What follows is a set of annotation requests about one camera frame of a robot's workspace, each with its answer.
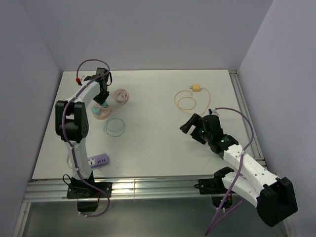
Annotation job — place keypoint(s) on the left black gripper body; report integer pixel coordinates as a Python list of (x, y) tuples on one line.
[(96, 99)]

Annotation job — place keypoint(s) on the blue adapter plug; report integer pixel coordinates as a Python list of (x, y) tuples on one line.
[(105, 104)]

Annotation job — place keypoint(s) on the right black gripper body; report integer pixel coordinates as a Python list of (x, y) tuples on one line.
[(207, 136)]

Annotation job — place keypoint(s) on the teal charger plug with cable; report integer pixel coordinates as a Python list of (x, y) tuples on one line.
[(96, 111)]

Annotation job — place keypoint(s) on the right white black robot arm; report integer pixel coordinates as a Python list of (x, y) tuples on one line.
[(273, 197)]

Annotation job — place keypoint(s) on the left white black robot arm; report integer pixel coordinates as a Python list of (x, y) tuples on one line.
[(71, 121)]

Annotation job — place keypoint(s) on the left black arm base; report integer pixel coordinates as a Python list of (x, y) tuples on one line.
[(87, 196)]

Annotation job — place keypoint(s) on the aluminium front rail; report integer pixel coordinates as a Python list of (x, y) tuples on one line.
[(55, 190)]

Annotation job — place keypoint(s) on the round pink power strip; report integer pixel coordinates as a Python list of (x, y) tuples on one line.
[(105, 113)]

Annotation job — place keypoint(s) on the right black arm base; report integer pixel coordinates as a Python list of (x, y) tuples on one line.
[(211, 187)]

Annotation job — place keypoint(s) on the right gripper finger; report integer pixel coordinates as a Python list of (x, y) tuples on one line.
[(198, 138), (195, 120)]

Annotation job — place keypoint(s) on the yellow charger plug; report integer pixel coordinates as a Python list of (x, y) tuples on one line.
[(195, 88)]

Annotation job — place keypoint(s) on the purple power strip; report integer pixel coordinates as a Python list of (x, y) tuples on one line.
[(98, 161)]

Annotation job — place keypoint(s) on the aluminium side rail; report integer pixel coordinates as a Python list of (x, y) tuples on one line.
[(241, 101)]

